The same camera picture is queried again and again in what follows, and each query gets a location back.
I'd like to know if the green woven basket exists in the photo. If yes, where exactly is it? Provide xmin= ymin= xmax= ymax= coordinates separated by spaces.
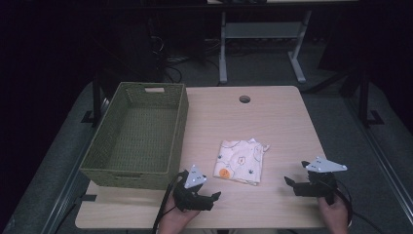
xmin=79 ymin=81 xmax=190 ymax=191

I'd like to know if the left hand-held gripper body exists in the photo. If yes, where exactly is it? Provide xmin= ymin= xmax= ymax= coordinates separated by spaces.
xmin=172 ymin=164 xmax=216 ymax=213

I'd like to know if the black metal stand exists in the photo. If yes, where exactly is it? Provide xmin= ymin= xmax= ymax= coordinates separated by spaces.
xmin=81 ymin=75 xmax=111 ymax=128
xmin=357 ymin=69 xmax=386 ymax=129

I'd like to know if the metal floor rail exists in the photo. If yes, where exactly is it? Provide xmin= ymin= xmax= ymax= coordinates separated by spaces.
xmin=343 ymin=96 xmax=413 ymax=226
xmin=40 ymin=97 xmax=111 ymax=234

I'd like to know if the white metal desk frame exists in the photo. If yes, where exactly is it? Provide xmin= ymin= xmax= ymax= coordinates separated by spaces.
xmin=218 ymin=10 xmax=314 ymax=85

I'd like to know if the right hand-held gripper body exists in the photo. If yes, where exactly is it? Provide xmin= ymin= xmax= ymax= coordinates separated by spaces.
xmin=293 ymin=156 xmax=349 ymax=206

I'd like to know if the person's right hand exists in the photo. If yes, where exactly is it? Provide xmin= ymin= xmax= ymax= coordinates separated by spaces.
xmin=318 ymin=194 xmax=351 ymax=234

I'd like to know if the person's left hand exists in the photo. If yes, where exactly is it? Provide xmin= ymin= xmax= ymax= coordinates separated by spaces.
xmin=157 ymin=194 xmax=201 ymax=234

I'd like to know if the tangle of floor cables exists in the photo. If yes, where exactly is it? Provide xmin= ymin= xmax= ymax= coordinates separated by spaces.
xmin=147 ymin=33 xmax=222 ymax=84

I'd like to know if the folded cream patterned cloth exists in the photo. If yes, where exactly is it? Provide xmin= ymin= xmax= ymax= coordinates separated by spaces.
xmin=212 ymin=137 xmax=271 ymax=187

